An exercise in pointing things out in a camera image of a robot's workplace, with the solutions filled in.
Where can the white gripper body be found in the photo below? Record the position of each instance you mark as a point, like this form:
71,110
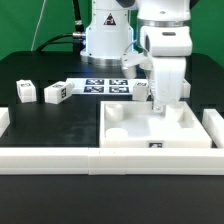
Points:
163,58

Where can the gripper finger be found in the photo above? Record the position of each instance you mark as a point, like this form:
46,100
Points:
157,107

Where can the white square tabletop tray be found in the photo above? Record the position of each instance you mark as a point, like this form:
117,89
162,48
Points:
133,124

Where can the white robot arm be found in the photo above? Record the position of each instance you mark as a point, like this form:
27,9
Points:
115,27

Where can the white right fence piece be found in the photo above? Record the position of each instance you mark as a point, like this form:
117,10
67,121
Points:
213,122

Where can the white fence piece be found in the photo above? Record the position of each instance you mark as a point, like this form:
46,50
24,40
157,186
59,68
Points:
213,122
4,119

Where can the white marker tag sheet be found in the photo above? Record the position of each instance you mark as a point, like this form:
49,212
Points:
105,86

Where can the white left fence piece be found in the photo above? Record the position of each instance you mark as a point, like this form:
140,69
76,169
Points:
4,119

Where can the white front fence bar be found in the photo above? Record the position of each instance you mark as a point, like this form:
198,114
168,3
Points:
109,161

